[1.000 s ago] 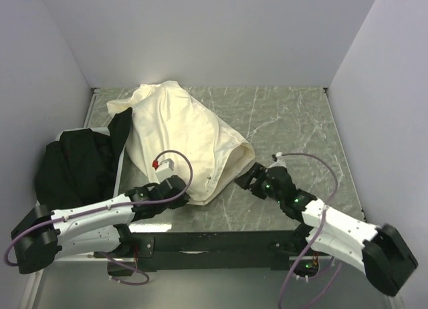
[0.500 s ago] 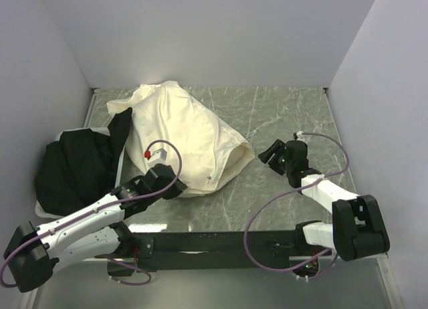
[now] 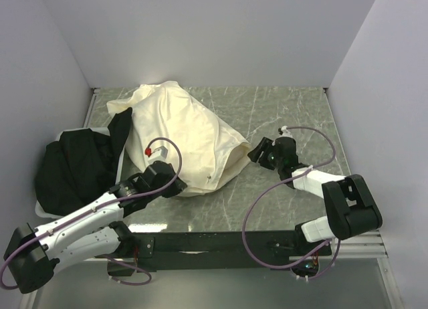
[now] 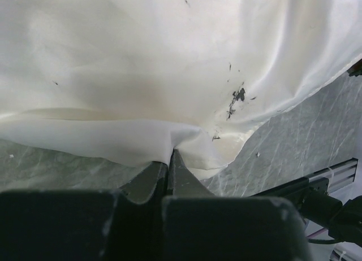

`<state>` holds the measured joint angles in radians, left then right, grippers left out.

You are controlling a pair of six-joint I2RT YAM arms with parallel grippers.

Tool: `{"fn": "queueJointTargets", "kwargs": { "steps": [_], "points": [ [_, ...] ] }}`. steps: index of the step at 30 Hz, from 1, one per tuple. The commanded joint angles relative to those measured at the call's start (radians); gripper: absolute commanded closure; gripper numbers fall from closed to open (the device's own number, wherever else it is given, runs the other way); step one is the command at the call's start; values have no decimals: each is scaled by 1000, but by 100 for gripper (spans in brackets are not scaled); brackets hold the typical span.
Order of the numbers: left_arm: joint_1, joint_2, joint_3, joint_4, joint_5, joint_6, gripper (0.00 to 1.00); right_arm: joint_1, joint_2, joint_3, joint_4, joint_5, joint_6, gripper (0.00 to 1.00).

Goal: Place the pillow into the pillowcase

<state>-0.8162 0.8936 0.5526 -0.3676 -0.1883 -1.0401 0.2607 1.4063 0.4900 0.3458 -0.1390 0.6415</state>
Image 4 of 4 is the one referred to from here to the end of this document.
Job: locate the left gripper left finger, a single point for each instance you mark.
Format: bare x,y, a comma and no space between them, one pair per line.
105,224

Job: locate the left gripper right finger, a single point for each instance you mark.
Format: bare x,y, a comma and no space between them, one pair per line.
197,225

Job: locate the cream pillowcase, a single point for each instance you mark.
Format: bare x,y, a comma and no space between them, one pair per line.
132,80

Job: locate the aluminium frame rail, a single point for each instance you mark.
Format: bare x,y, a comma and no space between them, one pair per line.
339,175

